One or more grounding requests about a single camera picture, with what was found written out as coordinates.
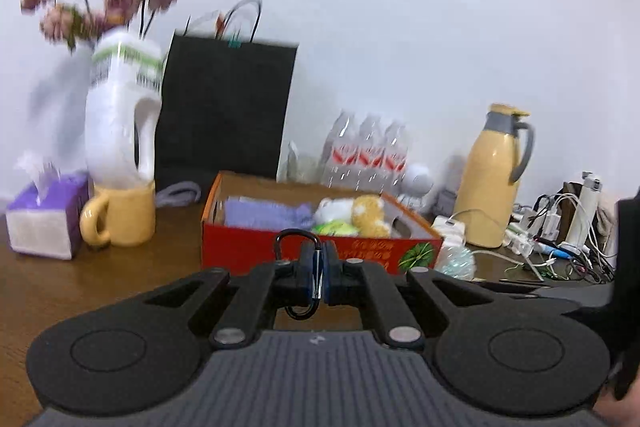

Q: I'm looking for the white power bank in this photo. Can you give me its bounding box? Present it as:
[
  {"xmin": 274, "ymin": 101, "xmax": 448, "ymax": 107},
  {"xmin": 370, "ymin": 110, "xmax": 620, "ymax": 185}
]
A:
[{"xmin": 431, "ymin": 214, "xmax": 467, "ymax": 250}]

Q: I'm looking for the yellow white plush toy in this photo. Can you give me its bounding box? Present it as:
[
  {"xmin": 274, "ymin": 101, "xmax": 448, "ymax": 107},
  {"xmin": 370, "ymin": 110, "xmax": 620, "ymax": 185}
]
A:
[{"xmin": 314, "ymin": 194, "xmax": 392, "ymax": 238}]

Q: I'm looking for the black carabiner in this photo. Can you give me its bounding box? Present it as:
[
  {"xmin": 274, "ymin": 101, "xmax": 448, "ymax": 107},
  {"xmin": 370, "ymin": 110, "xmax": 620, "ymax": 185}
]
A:
[{"xmin": 275, "ymin": 228, "xmax": 323, "ymax": 322}]

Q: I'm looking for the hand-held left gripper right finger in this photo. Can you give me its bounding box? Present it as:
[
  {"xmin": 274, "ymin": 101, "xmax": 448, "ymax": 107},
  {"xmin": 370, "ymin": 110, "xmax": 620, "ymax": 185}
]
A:
[{"xmin": 321, "ymin": 241, "xmax": 493, "ymax": 350}]

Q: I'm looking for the black paper bag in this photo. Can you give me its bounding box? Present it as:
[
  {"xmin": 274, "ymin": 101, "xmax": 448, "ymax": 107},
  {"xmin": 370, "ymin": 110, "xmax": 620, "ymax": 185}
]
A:
[{"xmin": 154, "ymin": 0, "xmax": 300, "ymax": 198}]

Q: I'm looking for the white detergent bottle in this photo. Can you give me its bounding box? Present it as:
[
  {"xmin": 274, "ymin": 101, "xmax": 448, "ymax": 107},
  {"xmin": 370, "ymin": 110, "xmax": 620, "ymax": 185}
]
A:
[{"xmin": 84, "ymin": 29, "xmax": 166, "ymax": 188}]

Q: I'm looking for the purple tissue box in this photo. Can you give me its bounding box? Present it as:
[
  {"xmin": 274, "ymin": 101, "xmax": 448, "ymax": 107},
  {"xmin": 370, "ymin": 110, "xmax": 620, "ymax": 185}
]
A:
[{"xmin": 5, "ymin": 152, "xmax": 93, "ymax": 260}]

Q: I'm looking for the yellow mug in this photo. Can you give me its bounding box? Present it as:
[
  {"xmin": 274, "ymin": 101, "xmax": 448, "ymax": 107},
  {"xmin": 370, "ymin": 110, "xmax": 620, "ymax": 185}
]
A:
[{"xmin": 80, "ymin": 181, "xmax": 157, "ymax": 248}]

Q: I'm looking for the red cardboard box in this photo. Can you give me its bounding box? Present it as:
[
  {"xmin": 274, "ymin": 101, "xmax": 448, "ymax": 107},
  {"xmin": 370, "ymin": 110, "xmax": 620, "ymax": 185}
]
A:
[{"xmin": 201, "ymin": 171, "xmax": 444, "ymax": 278}]

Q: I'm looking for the clear water bottle red label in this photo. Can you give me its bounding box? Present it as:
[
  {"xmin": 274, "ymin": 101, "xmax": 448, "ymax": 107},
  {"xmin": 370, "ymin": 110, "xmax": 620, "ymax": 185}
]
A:
[
  {"xmin": 356, "ymin": 112, "xmax": 386, "ymax": 192},
  {"xmin": 322, "ymin": 109, "xmax": 357, "ymax": 188},
  {"xmin": 382, "ymin": 119, "xmax": 410, "ymax": 195}
]

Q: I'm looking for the green packet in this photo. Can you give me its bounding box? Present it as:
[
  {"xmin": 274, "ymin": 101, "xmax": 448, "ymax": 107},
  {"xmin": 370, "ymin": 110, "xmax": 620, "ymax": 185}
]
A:
[{"xmin": 314, "ymin": 219, "xmax": 360, "ymax": 237}]

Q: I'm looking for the white power strip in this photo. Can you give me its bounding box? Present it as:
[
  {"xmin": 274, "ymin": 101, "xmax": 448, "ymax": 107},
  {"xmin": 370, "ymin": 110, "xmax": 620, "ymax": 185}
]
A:
[{"xmin": 502, "ymin": 227, "xmax": 546, "ymax": 258}]

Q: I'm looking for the white cable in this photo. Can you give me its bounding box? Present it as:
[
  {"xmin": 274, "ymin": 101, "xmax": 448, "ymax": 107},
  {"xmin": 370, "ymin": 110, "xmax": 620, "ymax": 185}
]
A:
[{"xmin": 470, "ymin": 248, "xmax": 547, "ymax": 284}]

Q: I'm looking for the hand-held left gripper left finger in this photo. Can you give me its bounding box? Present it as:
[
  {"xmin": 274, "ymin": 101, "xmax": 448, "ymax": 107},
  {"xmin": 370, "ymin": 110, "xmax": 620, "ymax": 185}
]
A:
[{"xmin": 144, "ymin": 241, "xmax": 321, "ymax": 352}]

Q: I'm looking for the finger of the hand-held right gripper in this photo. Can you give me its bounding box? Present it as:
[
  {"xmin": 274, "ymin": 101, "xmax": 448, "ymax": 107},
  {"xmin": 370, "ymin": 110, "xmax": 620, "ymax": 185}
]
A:
[{"xmin": 477, "ymin": 281, "xmax": 618, "ymax": 308}]

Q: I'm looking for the purple cord strap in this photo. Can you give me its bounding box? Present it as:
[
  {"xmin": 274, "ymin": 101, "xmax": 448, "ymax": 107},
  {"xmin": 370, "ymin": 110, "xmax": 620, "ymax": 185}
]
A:
[{"xmin": 155, "ymin": 181, "xmax": 202, "ymax": 208}]

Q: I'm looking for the purple towel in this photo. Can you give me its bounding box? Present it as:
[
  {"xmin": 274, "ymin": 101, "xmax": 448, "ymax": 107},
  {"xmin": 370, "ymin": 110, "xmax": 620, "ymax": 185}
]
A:
[{"xmin": 223, "ymin": 198, "xmax": 316, "ymax": 228}]

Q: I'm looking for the yellow thermos jug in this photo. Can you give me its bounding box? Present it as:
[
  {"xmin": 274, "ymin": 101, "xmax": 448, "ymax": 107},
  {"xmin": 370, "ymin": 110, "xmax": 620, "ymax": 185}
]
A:
[{"xmin": 454, "ymin": 103, "xmax": 536, "ymax": 249}]

